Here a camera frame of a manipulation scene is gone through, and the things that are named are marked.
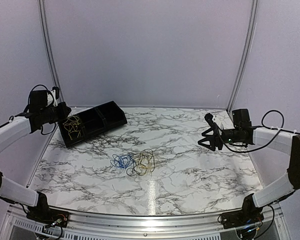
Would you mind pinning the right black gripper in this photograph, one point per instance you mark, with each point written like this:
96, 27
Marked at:
212, 139

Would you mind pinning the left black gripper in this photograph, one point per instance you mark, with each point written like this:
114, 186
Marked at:
62, 114

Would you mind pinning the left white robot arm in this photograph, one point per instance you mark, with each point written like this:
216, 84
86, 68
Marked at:
17, 127

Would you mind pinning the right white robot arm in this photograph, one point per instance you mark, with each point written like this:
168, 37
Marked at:
278, 139

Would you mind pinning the black three-compartment bin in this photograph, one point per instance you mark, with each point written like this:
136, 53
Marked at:
91, 123

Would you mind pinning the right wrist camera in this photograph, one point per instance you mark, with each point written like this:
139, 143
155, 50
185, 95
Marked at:
209, 118

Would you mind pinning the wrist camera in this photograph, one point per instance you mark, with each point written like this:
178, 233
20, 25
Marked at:
53, 96
209, 118

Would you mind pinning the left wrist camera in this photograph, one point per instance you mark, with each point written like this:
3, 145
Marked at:
53, 96

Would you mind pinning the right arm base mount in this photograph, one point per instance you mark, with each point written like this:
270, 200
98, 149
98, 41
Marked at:
236, 219

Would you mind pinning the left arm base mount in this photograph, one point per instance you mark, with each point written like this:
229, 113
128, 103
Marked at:
50, 217

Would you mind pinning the left aluminium frame post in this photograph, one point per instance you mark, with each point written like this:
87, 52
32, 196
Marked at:
48, 47

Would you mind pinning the aluminium frame post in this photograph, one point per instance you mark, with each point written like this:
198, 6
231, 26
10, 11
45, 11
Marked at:
245, 54
48, 47

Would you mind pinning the aluminium front rail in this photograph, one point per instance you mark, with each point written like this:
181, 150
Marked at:
97, 226

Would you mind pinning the right aluminium frame post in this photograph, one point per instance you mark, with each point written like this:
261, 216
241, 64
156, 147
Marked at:
245, 54

